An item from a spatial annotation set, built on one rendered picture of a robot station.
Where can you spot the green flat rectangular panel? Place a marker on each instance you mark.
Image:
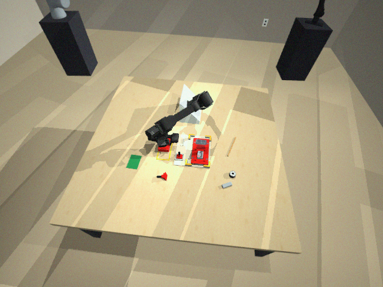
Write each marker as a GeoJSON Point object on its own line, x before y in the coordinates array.
{"type": "Point", "coordinates": [133, 161]}

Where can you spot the small red block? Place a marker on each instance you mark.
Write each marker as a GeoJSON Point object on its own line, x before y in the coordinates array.
{"type": "Point", "coordinates": [164, 176]}

